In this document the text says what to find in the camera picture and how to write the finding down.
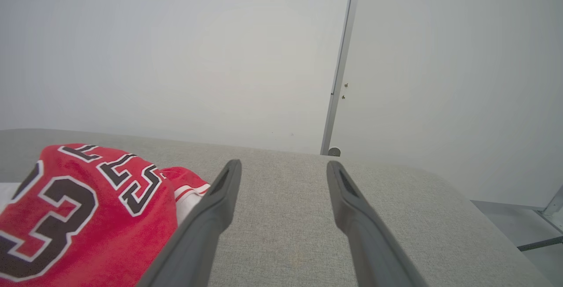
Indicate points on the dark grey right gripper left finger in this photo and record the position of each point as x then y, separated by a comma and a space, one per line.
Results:
206, 225

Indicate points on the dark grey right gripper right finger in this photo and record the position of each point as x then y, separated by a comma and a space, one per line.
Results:
365, 234

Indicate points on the red and white basketball jersey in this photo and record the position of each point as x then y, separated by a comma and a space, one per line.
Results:
96, 234

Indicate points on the metal door frame strip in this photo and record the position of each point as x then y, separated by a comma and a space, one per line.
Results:
338, 71

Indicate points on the metal floor frame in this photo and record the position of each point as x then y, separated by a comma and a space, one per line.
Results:
555, 205

